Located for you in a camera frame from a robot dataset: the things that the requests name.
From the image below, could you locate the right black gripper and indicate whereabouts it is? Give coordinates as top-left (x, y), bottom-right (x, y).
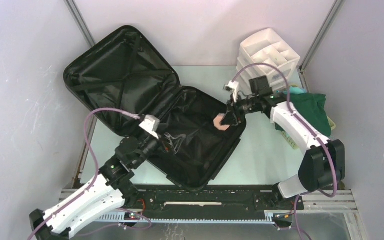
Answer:
top-left (220, 93), bottom-right (260, 126)

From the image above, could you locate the pink brown small box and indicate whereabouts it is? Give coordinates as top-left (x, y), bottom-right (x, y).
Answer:
top-left (213, 113), bottom-right (230, 131)

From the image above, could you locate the turquoise t-shirt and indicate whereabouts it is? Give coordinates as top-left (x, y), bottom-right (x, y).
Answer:
top-left (288, 85), bottom-right (307, 95)

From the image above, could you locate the white plastic drawer organizer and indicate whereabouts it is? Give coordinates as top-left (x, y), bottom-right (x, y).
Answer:
top-left (236, 28), bottom-right (301, 94)

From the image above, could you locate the dark green garment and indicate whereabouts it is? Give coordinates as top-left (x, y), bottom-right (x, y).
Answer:
top-left (290, 93), bottom-right (332, 137)

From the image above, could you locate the black ribbed hard-shell suitcase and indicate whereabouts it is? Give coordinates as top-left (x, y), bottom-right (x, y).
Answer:
top-left (63, 25), bottom-right (247, 192)

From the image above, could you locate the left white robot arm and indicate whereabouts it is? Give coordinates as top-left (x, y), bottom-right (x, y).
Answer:
top-left (29, 132), bottom-right (186, 240)

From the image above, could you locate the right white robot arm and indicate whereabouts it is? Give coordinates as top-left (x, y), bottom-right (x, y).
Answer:
top-left (219, 76), bottom-right (345, 209)

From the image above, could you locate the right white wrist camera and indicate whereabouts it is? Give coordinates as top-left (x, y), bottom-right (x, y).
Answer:
top-left (223, 80), bottom-right (240, 103)

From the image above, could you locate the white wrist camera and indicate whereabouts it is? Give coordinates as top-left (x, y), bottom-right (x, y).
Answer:
top-left (139, 114), bottom-right (160, 140)
top-left (223, 80), bottom-right (240, 103)

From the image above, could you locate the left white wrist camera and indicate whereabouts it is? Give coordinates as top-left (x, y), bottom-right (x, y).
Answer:
top-left (139, 114), bottom-right (160, 140)

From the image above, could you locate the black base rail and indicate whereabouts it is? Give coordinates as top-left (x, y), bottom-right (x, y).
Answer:
top-left (124, 185), bottom-right (304, 223)

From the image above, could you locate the grey slotted cable duct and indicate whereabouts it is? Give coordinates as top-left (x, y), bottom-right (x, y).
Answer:
top-left (94, 211), bottom-right (275, 225)

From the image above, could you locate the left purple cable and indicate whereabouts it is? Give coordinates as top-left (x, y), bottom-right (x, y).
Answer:
top-left (27, 107), bottom-right (153, 240)

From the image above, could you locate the aluminium frame rail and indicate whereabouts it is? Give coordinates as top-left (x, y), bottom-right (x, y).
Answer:
top-left (59, 188), bottom-right (359, 213)

